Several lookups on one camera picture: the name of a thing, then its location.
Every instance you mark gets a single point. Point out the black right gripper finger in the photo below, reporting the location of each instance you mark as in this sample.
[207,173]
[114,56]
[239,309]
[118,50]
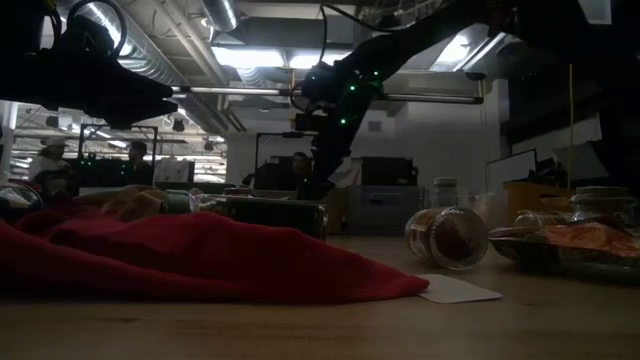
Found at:
[324,150]
[345,135]

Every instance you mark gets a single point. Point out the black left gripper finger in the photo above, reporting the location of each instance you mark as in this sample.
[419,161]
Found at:
[142,87]
[135,110]

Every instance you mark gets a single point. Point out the green-capped spice jar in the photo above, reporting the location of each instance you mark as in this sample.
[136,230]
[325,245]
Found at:
[280,215]

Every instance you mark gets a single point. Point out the beige cloth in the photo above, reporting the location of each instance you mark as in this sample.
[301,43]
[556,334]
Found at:
[135,205]

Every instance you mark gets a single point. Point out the white-capped spice jar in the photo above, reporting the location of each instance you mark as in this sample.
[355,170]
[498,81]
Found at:
[445,192]

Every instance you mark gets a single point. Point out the red cloth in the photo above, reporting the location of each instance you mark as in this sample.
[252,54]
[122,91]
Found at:
[200,260]

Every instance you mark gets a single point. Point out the orange spice packet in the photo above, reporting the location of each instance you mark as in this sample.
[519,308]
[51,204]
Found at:
[575,242]

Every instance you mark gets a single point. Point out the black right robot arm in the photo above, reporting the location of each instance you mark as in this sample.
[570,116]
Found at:
[425,40]

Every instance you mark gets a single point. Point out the person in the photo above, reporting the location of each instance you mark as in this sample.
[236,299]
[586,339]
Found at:
[50,165]
[301,167]
[137,165]

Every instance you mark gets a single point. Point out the ceiling light panel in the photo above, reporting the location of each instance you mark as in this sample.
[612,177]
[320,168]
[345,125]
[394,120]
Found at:
[310,61]
[250,57]

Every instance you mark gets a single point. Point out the black equipment case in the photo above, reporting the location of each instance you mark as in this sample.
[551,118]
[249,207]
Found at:
[390,172]

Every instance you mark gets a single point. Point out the white cloth cover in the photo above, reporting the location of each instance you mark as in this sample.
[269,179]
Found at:
[172,170]

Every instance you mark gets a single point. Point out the silver overhead bar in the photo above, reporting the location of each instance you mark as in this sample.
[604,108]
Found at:
[225,90]

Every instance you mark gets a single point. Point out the dark grey plastic bin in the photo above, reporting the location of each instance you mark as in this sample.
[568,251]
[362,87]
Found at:
[385,215]

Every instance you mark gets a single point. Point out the white pillar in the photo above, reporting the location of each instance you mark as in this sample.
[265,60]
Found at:
[7,140]

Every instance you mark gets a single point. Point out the clear plastic bin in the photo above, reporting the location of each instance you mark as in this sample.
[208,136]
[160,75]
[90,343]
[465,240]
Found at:
[480,210]

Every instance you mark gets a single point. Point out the whiteboard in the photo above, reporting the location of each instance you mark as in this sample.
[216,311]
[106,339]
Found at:
[510,170]

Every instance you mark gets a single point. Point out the white card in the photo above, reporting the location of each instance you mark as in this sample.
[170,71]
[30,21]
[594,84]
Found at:
[457,289]

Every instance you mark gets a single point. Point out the yellow plastic bin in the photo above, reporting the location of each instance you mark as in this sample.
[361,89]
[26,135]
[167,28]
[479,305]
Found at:
[530,200]

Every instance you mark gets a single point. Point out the silver spiral air duct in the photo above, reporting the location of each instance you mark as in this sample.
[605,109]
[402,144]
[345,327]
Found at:
[220,15]
[145,50]

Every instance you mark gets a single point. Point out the black frame workstation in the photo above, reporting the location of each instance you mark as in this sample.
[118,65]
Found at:
[107,172]
[272,175]

